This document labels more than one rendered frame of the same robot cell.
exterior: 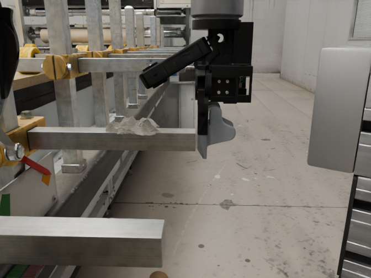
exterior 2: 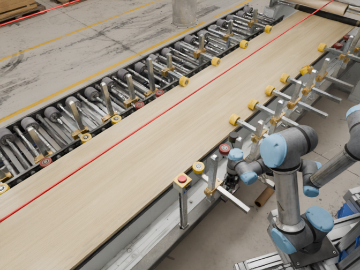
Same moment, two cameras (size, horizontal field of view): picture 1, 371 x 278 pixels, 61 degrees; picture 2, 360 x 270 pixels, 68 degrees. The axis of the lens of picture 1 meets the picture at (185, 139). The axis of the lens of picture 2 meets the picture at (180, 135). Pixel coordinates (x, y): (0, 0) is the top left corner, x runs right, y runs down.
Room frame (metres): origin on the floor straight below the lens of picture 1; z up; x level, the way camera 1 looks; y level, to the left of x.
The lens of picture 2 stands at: (-0.60, -0.23, 2.34)
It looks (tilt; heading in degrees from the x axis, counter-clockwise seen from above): 46 degrees down; 44
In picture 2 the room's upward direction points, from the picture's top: 2 degrees counter-clockwise
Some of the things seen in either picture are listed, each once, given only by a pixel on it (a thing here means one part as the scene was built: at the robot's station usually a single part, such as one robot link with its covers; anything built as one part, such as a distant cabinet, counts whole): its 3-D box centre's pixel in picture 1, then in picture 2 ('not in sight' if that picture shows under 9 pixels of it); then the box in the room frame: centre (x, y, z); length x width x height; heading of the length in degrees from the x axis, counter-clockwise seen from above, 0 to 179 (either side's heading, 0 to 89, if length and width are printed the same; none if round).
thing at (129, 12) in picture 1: (132, 63); (305, 94); (1.46, 0.24, 0.90); 0.03 x 0.03 x 0.48; 88
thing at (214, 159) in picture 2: not in sight; (211, 180); (0.21, 0.29, 0.93); 0.03 x 0.03 x 0.48; 88
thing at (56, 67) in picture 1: (67, 65); (259, 135); (0.73, 0.27, 0.95); 0.13 x 0.06 x 0.05; 178
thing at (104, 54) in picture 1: (99, 59); (277, 118); (0.98, 0.26, 0.95); 0.13 x 0.06 x 0.05; 178
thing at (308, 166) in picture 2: not in sight; (309, 169); (0.52, -0.14, 1.12); 0.11 x 0.11 x 0.08; 27
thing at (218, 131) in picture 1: (216, 133); not in sight; (0.47, -0.05, 0.86); 0.06 x 0.03 x 0.09; 88
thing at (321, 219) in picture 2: not in sight; (315, 223); (0.18, -0.29, 1.21); 0.13 x 0.12 x 0.14; 157
